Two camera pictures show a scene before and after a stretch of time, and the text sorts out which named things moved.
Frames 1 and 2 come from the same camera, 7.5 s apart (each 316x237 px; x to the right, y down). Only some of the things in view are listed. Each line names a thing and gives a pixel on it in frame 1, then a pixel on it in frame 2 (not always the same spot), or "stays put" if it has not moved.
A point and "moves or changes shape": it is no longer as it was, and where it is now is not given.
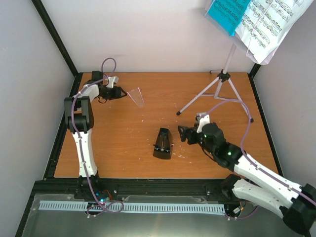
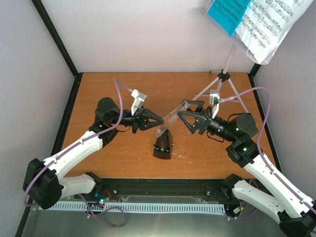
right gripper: x=183 y=136 → x=202 y=120
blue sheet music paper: x=228 y=14 stays put
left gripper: x=117 y=94 → x=138 y=122
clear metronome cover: x=136 y=95 moves or changes shape
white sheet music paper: x=264 y=23 stays put
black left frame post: x=60 y=45 stays put
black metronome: x=163 y=145 stays put
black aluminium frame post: x=253 y=71 stays put
